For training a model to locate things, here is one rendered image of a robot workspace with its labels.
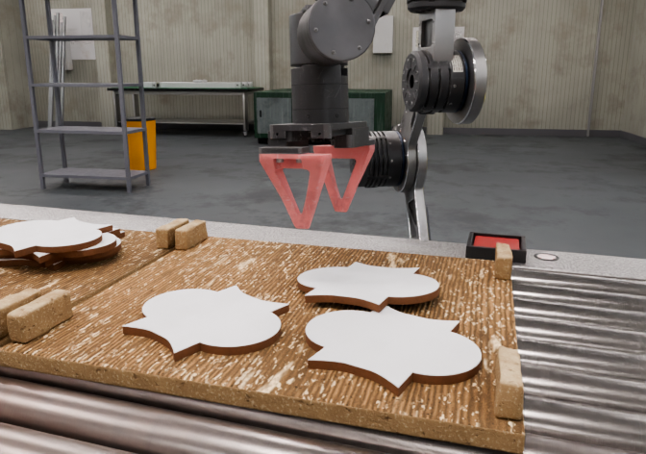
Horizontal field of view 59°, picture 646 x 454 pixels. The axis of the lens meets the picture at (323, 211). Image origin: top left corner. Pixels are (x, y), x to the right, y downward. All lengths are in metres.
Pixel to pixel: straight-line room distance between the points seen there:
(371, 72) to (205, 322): 10.83
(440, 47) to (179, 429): 1.09
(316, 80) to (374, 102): 8.55
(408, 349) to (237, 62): 11.44
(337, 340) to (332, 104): 0.22
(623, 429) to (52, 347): 0.44
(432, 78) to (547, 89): 10.13
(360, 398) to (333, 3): 0.31
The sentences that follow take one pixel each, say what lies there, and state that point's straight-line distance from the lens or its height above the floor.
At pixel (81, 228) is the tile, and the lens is 0.76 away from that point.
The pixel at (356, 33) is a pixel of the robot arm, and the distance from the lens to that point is 0.50.
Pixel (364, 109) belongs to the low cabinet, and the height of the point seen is 0.58.
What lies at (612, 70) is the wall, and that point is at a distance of 11.68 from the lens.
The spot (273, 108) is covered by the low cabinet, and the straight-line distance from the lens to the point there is 9.39.
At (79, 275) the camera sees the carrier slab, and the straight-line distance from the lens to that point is 0.70.
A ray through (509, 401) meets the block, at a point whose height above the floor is 0.95.
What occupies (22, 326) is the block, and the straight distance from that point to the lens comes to 0.54.
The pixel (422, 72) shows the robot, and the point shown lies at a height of 1.15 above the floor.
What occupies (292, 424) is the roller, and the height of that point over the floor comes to 0.91.
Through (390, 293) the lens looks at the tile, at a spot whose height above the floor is 0.95.
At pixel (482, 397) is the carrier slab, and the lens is 0.43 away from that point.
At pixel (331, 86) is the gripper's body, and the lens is 0.56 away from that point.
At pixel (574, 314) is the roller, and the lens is 0.65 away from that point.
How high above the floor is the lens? 1.16
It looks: 14 degrees down
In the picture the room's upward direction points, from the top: straight up
